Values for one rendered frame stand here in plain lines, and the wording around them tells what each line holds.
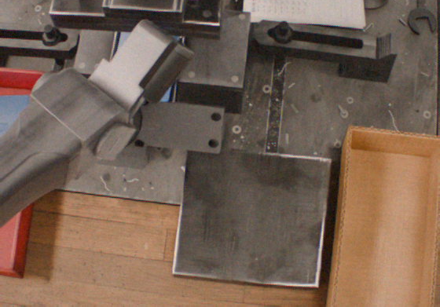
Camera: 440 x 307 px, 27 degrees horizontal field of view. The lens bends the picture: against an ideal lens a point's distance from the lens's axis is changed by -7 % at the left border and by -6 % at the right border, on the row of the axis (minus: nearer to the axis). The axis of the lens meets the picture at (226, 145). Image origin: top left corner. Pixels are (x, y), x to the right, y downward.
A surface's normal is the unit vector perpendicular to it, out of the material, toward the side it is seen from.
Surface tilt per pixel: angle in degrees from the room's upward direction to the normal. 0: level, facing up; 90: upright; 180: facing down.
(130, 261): 0
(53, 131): 22
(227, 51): 0
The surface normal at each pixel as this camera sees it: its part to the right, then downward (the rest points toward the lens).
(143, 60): -0.22, -0.06
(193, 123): -0.04, 0.09
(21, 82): -0.11, 0.94
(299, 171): 0.00, -0.33
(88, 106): 0.25, -0.58
